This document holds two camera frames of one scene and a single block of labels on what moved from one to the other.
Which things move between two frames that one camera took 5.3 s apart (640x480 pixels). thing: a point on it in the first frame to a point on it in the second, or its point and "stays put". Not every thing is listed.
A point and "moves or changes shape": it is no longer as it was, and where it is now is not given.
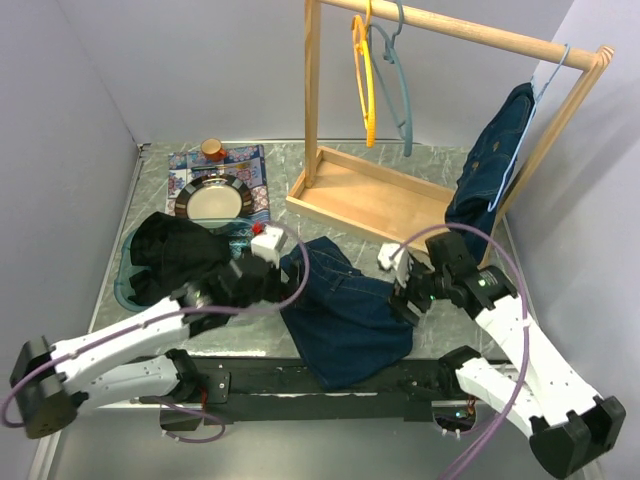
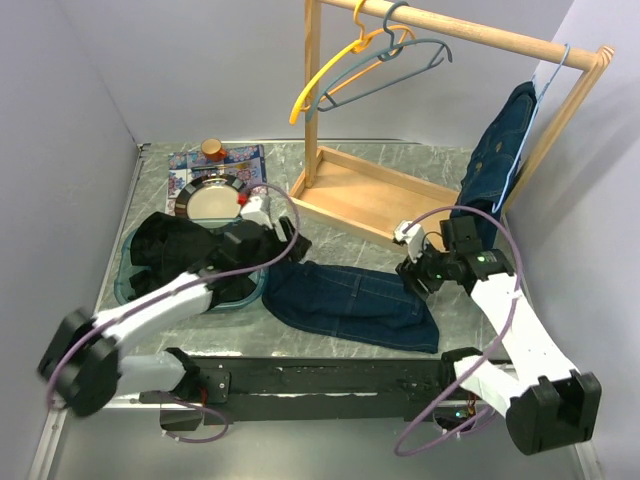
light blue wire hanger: [490, 209] stays put
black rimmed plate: [213, 196] stays put
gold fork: [212, 167] stays put
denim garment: [349, 324] moves or changes shape
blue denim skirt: [475, 188] stays put
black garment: [168, 254] stays put
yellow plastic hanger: [368, 100] to [358, 45]
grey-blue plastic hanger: [406, 129] to [394, 46]
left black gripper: [283, 288] to [280, 245]
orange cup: [212, 149] stays put
